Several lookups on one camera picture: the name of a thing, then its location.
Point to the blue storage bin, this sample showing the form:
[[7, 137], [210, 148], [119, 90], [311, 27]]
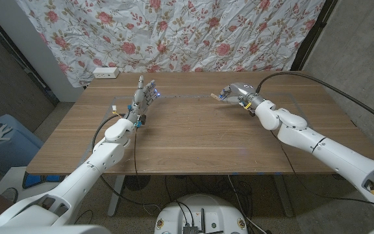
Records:
[[8, 152]]

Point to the floral backdrop cloth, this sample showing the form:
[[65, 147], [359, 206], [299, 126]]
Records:
[[174, 32]]

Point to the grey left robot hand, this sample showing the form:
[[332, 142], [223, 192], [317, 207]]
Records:
[[140, 100]]

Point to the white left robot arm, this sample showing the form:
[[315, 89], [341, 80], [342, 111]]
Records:
[[102, 159]]

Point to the black metal frame bar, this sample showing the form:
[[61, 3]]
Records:
[[18, 58]]

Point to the black stand pole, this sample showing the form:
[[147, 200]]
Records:
[[310, 39]]

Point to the grey table leg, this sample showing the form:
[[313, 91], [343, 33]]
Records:
[[284, 198]]

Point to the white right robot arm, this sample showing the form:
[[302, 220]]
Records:
[[336, 156]]

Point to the black round fan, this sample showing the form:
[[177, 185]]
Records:
[[137, 182]]

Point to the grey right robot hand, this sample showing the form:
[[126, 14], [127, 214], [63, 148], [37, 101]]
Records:
[[242, 92]]

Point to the white table leg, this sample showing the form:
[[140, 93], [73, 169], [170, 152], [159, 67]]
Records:
[[115, 198]]

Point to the white robot torso base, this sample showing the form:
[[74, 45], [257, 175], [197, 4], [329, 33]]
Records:
[[203, 204]]

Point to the white and blue box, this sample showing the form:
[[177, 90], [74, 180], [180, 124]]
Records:
[[15, 178]]

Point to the white power strip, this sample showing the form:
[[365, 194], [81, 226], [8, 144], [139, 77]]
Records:
[[106, 72]]

